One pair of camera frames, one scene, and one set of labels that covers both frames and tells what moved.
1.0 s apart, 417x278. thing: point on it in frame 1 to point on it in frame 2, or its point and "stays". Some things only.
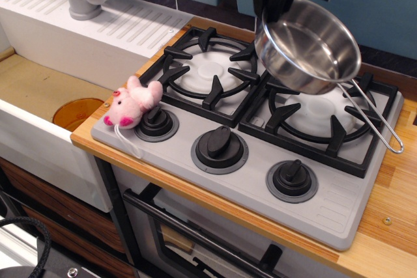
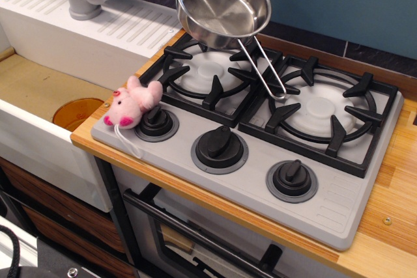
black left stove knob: [156, 125] stays
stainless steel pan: [313, 48] to [230, 6]
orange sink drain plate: [71, 113] stays
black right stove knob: [292, 181] stays
